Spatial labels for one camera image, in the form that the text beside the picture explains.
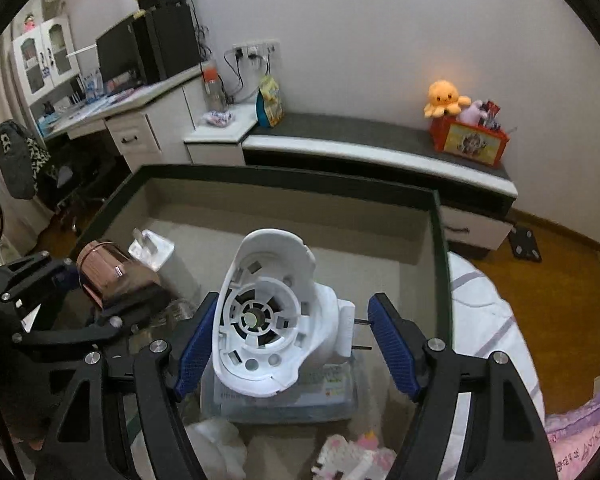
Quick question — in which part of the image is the white desk with drawers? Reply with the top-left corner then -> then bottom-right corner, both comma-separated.
37,62 -> 208,173

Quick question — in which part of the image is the small white side table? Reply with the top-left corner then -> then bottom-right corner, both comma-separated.
182,104 -> 259,167

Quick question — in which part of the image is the yellow and blue snack bag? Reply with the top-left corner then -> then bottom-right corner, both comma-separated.
256,75 -> 286,129

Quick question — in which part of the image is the clear plastic bottle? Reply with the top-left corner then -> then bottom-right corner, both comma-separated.
150,299 -> 199,332

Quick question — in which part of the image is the clear plastic case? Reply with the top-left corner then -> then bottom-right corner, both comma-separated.
199,357 -> 357,425

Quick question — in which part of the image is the black computer monitor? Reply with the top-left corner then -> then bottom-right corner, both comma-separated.
95,15 -> 147,94

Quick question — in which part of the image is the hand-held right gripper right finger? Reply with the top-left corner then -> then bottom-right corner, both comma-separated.
368,291 -> 554,480

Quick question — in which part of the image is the striped bedsheet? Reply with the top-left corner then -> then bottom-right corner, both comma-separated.
447,252 -> 547,480

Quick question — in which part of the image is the white charger plug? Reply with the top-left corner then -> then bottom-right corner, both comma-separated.
128,228 -> 176,277

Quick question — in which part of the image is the pink plush toy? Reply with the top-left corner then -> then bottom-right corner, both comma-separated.
457,99 -> 487,124

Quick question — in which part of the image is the black power cable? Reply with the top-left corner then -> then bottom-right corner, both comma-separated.
223,50 -> 247,105

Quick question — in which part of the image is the white plastic bag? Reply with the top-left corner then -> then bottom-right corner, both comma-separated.
184,417 -> 248,480

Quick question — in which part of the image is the white plastic fan housing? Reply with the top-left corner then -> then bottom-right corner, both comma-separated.
212,229 -> 357,399

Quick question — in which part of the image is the red printed box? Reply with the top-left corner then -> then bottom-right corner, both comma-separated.
429,112 -> 510,167

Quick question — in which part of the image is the pink storage box dark rim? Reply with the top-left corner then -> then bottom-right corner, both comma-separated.
69,163 -> 455,480

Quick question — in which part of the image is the low black and white cabinet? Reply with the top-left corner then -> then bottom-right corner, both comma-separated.
242,112 -> 519,252

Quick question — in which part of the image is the wall power outlet strip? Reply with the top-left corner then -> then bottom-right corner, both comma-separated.
232,38 -> 281,59

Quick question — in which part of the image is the orange octopus plush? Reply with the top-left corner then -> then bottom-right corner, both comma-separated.
423,79 -> 474,120

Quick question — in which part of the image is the white glass-door cabinet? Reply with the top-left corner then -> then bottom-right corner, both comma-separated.
12,14 -> 82,107

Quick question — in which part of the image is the bottle with orange lid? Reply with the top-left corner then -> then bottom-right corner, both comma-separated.
202,59 -> 229,114

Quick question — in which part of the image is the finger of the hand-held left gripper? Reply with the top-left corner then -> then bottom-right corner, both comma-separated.
0,251 -> 80,307
12,314 -> 132,357

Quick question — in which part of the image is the leopard print cloth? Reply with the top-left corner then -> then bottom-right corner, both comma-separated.
24,134 -> 60,188

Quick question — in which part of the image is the black computer tower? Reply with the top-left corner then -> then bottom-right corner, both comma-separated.
132,4 -> 202,84

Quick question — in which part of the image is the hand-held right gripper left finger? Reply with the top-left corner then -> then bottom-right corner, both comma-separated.
40,291 -> 220,480

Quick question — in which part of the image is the pink quilt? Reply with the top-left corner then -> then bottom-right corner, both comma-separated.
544,391 -> 600,480

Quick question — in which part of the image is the black bathroom scale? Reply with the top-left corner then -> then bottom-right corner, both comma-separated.
509,225 -> 544,263

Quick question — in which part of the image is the papers and books pile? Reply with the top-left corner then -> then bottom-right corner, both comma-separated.
39,72 -> 137,127

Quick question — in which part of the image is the black office chair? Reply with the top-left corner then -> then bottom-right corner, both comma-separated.
0,119 -> 108,233

